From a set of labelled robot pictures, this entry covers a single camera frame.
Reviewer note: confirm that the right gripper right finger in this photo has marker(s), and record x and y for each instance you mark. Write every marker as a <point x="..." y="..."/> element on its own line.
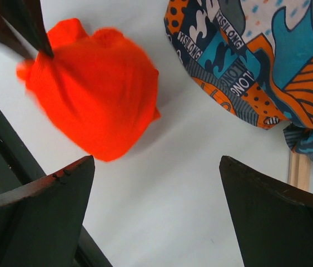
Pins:
<point x="273" y="220"/>

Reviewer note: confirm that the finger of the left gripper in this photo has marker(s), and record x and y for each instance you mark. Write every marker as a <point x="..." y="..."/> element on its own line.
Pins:
<point x="3" y="36"/>
<point x="37" y="33"/>

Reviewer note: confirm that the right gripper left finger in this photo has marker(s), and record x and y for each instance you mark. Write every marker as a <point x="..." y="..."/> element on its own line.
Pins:
<point x="40" y="222"/>

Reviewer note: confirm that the bright orange shorts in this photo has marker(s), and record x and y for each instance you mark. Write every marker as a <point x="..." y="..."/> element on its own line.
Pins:
<point x="100" y="90"/>

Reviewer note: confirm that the patterned blue orange shorts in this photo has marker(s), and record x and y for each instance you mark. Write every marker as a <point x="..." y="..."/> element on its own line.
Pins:
<point x="254" y="58"/>

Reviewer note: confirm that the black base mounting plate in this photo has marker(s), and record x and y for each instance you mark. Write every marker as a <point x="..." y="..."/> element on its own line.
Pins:
<point x="17" y="168"/>

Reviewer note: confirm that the wooden clothes rack frame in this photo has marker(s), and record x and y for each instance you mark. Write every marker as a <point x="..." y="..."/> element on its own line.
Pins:
<point x="299" y="171"/>

